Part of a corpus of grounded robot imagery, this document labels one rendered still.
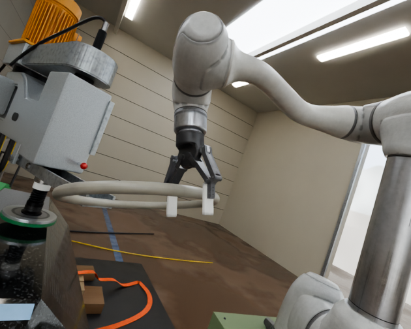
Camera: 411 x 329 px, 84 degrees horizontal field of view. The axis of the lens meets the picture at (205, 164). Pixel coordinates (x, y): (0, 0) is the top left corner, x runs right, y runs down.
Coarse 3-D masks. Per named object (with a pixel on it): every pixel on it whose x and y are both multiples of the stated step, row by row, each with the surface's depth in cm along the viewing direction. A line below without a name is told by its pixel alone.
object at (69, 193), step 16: (64, 192) 53; (80, 192) 51; (96, 192) 50; (112, 192) 50; (128, 192) 50; (144, 192) 50; (160, 192) 51; (176, 192) 53; (192, 192) 56; (144, 208) 94; (160, 208) 94
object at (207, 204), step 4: (204, 184) 52; (204, 188) 51; (204, 192) 51; (204, 196) 51; (204, 200) 51; (208, 200) 51; (212, 200) 52; (204, 204) 50; (208, 204) 51; (212, 204) 52; (204, 208) 50; (208, 208) 51; (212, 208) 52; (204, 212) 50; (208, 212) 51; (212, 212) 52
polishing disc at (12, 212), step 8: (8, 208) 104; (16, 208) 107; (8, 216) 97; (16, 216) 99; (24, 216) 102; (32, 216) 104; (40, 216) 108; (48, 216) 111; (56, 216) 114; (40, 224) 102
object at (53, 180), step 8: (8, 160) 112; (24, 160) 111; (24, 168) 109; (32, 168) 104; (40, 168) 100; (40, 176) 98; (48, 176) 95; (56, 176) 92; (64, 176) 110; (72, 176) 106; (48, 184) 94; (56, 184) 90
